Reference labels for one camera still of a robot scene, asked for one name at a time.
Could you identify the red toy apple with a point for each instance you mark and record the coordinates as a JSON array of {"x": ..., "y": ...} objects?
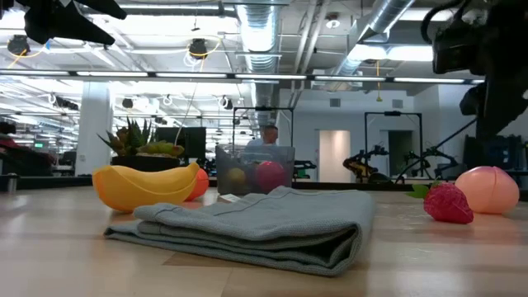
[{"x": 270, "y": 176}]

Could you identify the black monitor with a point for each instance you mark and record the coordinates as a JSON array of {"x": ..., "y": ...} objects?
[{"x": 194, "y": 142}]

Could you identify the artificial succulents in black planter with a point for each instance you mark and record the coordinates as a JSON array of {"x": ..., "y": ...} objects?
[{"x": 144, "y": 163}]

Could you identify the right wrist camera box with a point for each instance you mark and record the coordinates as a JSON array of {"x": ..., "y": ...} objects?
[{"x": 458, "y": 51}]

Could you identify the orange toy orange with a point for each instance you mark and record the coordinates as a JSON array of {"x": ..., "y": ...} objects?
[{"x": 203, "y": 183}]

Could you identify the pink toy peach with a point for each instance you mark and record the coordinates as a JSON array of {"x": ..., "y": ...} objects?
[{"x": 491, "y": 189}]

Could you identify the yellow toy banana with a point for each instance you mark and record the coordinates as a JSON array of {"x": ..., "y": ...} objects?
[{"x": 140, "y": 189}]

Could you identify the yellow toy lemon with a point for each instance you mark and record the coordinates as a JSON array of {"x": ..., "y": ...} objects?
[{"x": 236, "y": 177}]

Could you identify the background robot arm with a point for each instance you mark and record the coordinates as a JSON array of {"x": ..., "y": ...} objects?
[
  {"x": 363, "y": 166},
  {"x": 429, "y": 153}
]

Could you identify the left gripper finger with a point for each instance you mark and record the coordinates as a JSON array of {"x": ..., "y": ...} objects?
[
  {"x": 82, "y": 33},
  {"x": 105, "y": 9}
]

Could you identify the black cabinet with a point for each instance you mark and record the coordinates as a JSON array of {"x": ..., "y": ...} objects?
[{"x": 511, "y": 153}]

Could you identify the ceiling light strip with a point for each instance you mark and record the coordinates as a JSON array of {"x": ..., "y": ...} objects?
[{"x": 268, "y": 76}]

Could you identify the person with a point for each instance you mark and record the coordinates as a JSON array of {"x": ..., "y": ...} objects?
[
  {"x": 24, "y": 156},
  {"x": 268, "y": 136}
]

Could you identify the grey translucent plastic bin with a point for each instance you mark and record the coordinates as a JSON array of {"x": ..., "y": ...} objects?
[{"x": 247, "y": 154}]

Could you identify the silver round ceiling duct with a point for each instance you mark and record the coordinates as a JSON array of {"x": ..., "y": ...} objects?
[
  {"x": 383, "y": 16},
  {"x": 257, "y": 29}
]

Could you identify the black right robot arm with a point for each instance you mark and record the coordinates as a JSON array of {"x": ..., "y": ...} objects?
[{"x": 511, "y": 24}]

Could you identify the white building column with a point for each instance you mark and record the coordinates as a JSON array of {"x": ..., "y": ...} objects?
[{"x": 94, "y": 128}]

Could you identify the grey folded cloth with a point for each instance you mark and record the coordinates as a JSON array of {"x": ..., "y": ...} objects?
[{"x": 255, "y": 222}]

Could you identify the wall vent grille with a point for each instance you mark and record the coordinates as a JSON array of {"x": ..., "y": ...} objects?
[
  {"x": 335, "y": 102},
  {"x": 397, "y": 103}
]

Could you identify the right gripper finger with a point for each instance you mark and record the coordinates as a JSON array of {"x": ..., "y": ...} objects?
[
  {"x": 505, "y": 107},
  {"x": 469, "y": 99}
]

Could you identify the red toy strawberry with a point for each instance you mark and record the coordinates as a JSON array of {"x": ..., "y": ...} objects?
[{"x": 447, "y": 205}]

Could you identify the round white ceiling fixture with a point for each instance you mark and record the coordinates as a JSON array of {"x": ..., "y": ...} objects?
[{"x": 332, "y": 22}]

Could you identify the black ceiling fixture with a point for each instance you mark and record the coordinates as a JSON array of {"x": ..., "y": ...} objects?
[
  {"x": 18, "y": 44},
  {"x": 198, "y": 48}
]

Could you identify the black gantry frame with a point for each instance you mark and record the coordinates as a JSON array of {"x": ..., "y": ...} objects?
[{"x": 392, "y": 113}]

